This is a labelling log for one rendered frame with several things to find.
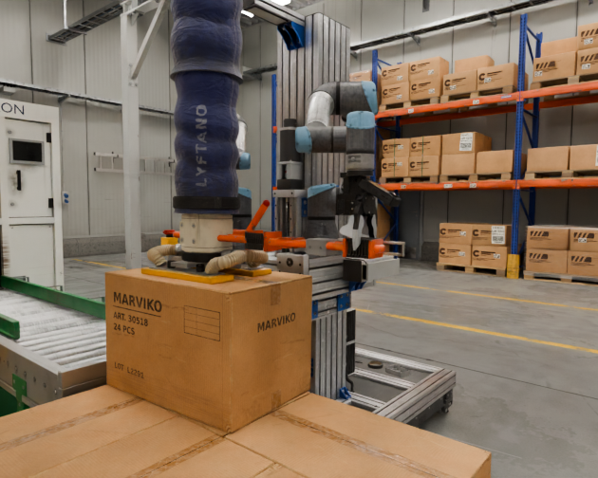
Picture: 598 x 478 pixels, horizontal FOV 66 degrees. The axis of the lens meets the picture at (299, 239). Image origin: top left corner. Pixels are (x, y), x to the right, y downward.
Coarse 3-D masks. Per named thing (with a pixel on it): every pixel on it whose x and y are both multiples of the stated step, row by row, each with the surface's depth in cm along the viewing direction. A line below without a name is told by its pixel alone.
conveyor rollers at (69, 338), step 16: (0, 304) 291; (16, 304) 290; (32, 304) 290; (48, 304) 295; (32, 320) 255; (48, 320) 254; (64, 320) 259; (80, 320) 257; (96, 320) 255; (32, 336) 222; (48, 336) 227; (64, 336) 224; (80, 336) 222; (96, 336) 227; (48, 352) 202; (64, 352) 199; (80, 352) 203; (96, 352) 200
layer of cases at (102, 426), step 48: (0, 432) 130; (48, 432) 130; (96, 432) 130; (144, 432) 130; (192, 432) 130; (240, 432) 130; (288, 432) 130; (336, 432) 131; (384, 432) 131; (432, 432) 131
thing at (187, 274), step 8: (168, 264) 155; (200, 264) 147; (144, 272) 156; (152, 272) 154; (160, 272) 152; (168, 272) 150; (176, 272) 149; (184, 272) 147; (192, 272) 146; (200, 272) 146; (184, 280) 145; (192, 280) 143; (200, 280) 141; (208, 280) 139; (216, 280) 140; (224, 280) 143; (232, 280) 146
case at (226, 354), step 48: (144, 288) 148; (192, 288) 135; (240, 288) 132; (288, 288) 147; (144, 336) 149; (192, 336) 136; (240, 336) 130; (288, 336) 149; (144, 384) 151; (192, 384) 137; (240, 384) 131; (288, 384) 150
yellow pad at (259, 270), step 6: (222, 270) 162; (228, 270) 160; (234, 270) 158; (240, 270) 157; (246, 270) 156; (252, 270) 155; (258, 270) 156; (264, 270) 158; (270, 270) 161; (252, 276) 154
